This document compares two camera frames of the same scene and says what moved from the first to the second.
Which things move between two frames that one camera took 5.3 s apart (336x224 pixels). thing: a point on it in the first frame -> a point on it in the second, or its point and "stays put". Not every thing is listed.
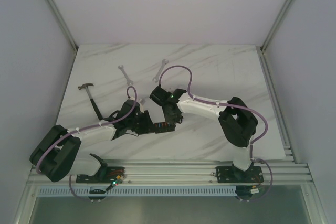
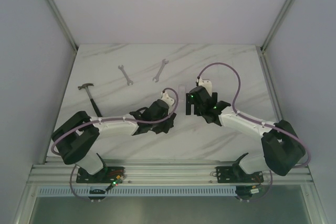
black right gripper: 173,120 -> 189,102
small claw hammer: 85,85 stays put
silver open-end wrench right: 156,78 stays put
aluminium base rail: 285,171 stays put
